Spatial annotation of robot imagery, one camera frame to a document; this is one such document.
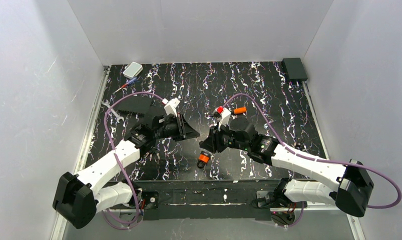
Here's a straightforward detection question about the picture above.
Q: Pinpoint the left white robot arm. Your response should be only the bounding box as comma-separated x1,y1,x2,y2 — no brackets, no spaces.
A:
53,114,200,229

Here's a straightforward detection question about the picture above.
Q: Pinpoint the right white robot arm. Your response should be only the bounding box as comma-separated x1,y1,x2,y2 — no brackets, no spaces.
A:
200,117,374,217

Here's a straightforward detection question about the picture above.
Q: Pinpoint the orange padlock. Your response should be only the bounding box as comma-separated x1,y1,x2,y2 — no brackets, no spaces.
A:
197,150,211,169

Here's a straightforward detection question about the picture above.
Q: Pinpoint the black padlock with keys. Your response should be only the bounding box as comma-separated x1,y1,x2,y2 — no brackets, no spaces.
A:
144,147,161,161

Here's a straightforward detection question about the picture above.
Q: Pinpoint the black flat box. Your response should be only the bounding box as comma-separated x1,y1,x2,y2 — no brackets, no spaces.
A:
114,96,153,115

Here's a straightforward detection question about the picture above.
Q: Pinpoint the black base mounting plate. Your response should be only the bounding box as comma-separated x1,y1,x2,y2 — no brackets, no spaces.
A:
134,180,307,225

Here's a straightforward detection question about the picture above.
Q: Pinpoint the blue red small screwdriver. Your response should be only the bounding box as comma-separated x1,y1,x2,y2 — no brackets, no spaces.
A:
114,76,138,94

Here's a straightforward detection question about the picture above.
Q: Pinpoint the silver open-end wrench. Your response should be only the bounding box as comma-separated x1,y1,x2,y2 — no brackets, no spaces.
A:
102,100,124,123

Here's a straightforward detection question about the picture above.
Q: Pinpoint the white rectangular box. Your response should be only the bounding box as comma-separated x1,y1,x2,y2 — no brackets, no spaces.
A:
123,62,143,79

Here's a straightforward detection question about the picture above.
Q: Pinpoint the black box in corner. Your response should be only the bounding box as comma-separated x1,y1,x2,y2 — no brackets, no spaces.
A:
282,57,308,83

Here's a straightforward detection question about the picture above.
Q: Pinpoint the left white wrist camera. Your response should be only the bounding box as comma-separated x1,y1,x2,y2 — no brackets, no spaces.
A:
162,98,180,117

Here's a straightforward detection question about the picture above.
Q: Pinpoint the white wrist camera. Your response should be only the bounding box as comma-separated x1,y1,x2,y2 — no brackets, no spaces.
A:
215,106,231,131
162,98,180,117

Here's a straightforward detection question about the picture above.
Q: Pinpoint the orange handle screwdriver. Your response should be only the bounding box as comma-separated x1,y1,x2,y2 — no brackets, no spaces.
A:
210,106,248,118

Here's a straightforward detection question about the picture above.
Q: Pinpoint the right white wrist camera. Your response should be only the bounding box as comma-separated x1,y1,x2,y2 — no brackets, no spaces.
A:
215,106,231,131

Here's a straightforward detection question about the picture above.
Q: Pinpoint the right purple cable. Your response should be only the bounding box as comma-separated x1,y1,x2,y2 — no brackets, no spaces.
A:
222,92,402,229

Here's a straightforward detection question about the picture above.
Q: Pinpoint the purple cable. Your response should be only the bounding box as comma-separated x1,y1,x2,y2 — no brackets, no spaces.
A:
102,91,168,231
222,92,402,229

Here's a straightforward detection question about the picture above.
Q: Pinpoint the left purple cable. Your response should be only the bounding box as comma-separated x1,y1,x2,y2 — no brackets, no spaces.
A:
102,91,168,231

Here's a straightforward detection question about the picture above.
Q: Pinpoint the aluminium frame rail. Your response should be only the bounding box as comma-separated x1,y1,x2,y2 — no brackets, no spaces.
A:
50,66,111,240

